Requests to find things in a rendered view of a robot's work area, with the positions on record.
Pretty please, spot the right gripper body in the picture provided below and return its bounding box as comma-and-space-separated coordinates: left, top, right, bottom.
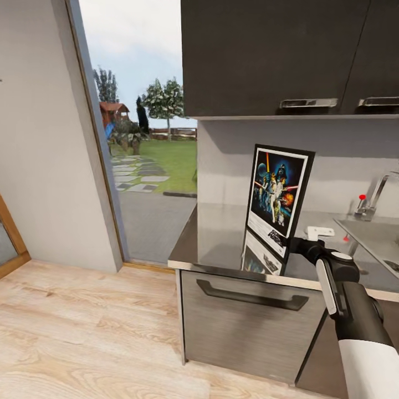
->
287, 237, 325, 260

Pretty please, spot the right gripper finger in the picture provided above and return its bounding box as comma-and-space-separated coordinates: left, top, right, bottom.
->
279, 235, 288, 248

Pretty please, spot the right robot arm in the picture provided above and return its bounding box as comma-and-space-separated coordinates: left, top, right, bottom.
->
279, 226, 399, 399

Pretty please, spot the poster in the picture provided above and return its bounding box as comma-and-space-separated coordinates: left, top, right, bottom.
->
245, 144, 315, 264

